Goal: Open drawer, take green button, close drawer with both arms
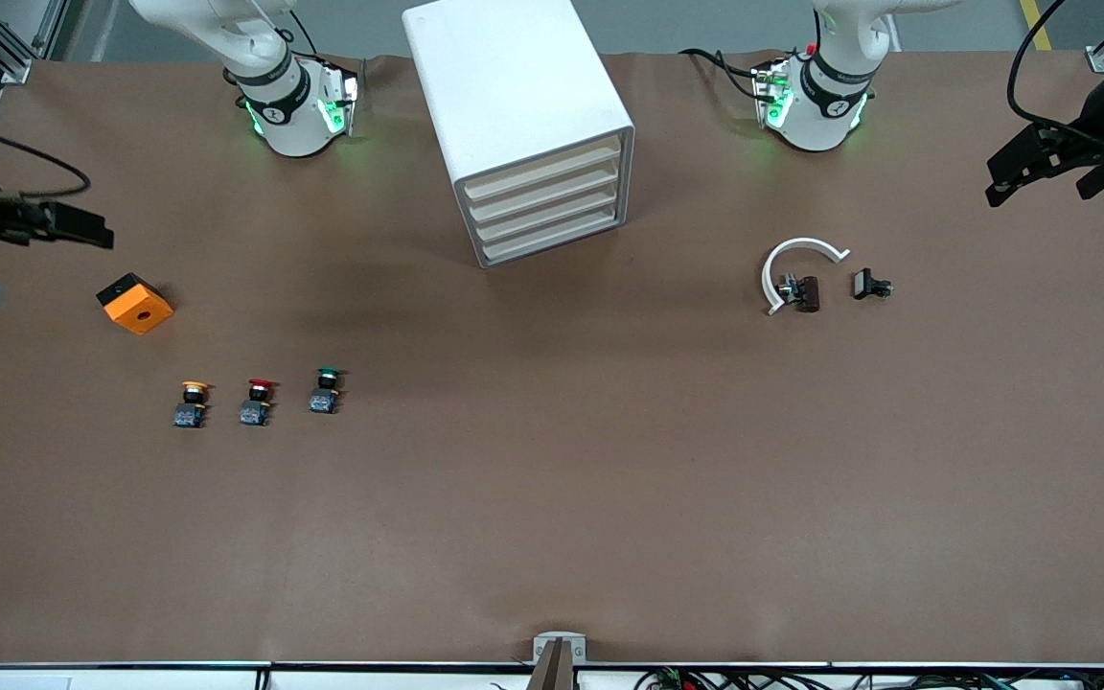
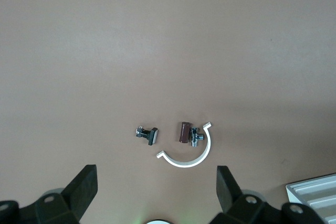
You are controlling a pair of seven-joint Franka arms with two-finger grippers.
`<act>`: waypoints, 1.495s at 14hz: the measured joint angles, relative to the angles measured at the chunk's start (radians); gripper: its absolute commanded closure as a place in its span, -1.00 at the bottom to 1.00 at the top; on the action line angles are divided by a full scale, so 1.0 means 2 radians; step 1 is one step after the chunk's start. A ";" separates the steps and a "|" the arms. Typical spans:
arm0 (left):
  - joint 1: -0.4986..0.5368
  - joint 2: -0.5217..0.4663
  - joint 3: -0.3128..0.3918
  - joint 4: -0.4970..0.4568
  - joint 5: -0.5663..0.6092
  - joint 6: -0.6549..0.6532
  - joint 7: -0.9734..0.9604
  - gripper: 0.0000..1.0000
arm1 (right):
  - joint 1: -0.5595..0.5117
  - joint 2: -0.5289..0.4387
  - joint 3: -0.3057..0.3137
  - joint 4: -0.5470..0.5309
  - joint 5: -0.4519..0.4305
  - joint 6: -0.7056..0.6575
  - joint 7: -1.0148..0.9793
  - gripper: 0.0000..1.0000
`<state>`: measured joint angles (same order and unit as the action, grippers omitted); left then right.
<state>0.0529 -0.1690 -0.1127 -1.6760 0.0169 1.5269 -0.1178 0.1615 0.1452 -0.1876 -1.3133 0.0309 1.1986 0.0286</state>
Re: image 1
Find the yellow mushroom push button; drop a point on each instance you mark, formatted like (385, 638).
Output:
(192, 407)

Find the white plastic tray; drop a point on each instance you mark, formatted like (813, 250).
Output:
(552, 213)

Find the white curved plastic piece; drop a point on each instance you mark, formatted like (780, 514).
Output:
(782, 254)

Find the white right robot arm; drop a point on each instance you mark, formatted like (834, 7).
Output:
(293, 115)

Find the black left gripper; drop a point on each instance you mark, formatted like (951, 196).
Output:
(1095, 150)

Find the grey metal edge bracket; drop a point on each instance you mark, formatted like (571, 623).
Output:
(559, 656)

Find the white table edge rail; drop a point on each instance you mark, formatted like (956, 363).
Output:
(130, 678)

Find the green mushroom push button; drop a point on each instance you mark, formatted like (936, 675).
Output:
(325, 395)

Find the black small component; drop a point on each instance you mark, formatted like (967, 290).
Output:
(864, 284)

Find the dark brown small component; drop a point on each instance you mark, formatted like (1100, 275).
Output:
(806, 293)

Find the aluminium frame rail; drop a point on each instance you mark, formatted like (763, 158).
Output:
(11, 48)

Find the red mushroom push button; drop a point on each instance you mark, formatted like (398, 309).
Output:
(257, 404)

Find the orange and black button box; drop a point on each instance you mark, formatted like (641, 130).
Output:
(137, 307)

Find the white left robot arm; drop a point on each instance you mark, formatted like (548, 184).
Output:
(825, 105)

